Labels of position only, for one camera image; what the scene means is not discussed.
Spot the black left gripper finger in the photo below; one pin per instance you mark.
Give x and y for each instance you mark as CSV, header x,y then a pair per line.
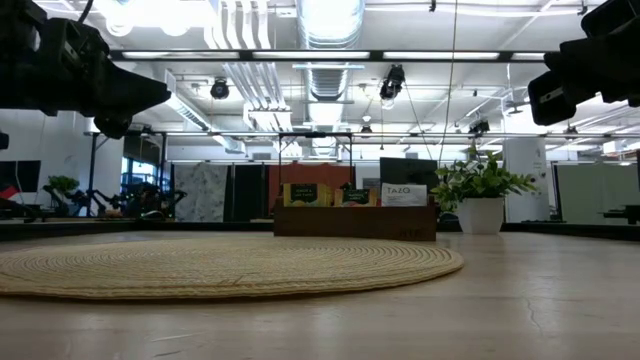
x,y
135,95

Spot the green yellow tea packet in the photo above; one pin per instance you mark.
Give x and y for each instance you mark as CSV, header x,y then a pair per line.
x,y
306,195

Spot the black ceiling spotlight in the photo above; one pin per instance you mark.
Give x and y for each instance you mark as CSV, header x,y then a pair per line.
x,y
219,90
479,126
392,82

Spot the black background robot rig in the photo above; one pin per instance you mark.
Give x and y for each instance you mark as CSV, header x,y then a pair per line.
x,y
135,200

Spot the black computer monitor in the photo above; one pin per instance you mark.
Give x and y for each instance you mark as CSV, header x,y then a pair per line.
x,y
407,170
20,175

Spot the small background potted plant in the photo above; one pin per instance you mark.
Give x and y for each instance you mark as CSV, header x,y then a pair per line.
x,y
64,182

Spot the grey patterned partition panel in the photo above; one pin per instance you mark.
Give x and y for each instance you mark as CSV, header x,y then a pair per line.
x,y
200,192

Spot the pale green partition panel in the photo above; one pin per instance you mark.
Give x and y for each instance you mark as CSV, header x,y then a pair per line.
x,y
590,190

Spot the white room pillar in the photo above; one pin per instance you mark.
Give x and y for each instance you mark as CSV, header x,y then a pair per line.
x,y
527,170

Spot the black office desk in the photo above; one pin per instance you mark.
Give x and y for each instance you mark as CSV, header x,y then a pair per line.
x,y
627,214

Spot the dark partition panel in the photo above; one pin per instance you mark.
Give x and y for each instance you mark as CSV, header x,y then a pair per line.
x,y
250,190

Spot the round woven straw placemat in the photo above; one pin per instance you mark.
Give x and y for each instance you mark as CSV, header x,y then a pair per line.
x,y
200,270

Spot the green plant in white pot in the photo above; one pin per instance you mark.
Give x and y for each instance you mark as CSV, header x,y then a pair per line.
x,y
480,215

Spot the orange partition panel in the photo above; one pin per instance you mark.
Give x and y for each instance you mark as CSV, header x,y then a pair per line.
x,y
310,175

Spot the brown wooden organizer box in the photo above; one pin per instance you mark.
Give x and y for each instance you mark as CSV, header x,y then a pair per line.
x,y
355,225

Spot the black metal table frame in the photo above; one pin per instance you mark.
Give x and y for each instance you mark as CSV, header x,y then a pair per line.
x,y
100,229

